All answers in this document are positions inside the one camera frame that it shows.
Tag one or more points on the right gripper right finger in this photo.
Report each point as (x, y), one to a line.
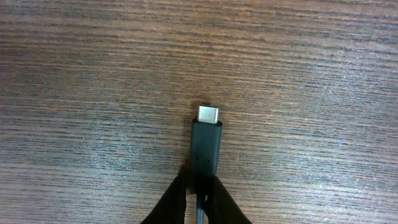
(220, 207)

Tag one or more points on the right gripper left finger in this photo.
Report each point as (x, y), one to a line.
(170, 209)

